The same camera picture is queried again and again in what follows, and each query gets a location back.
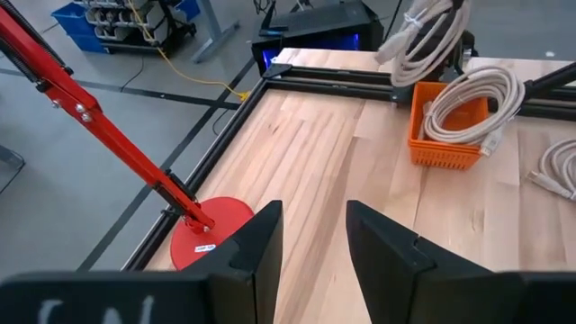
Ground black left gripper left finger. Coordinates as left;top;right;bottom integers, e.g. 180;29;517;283
182;200;284;324

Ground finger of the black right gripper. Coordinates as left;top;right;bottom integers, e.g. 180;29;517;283
416;15;455;62

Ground beige usb cable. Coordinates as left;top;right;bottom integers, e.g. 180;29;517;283
418;65;527;158
526;138;576;202
375;0;473;89

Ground black computer tower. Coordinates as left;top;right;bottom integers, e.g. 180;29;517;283
250;0;385;76

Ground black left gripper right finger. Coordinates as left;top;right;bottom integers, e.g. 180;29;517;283
346;200;527;324

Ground red desk lamp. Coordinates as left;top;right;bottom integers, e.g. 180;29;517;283
0;0;256;271

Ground yellow extension cord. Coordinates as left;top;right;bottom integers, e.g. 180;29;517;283
125;0;251;103

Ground black aluminium rig frame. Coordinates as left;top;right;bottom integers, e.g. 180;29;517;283
121;62;576;271

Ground black cart grey bins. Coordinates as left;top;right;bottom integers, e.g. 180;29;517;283
83;0;198;56

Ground orange plastic basket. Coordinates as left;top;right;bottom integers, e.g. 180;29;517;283
408;80;491;171

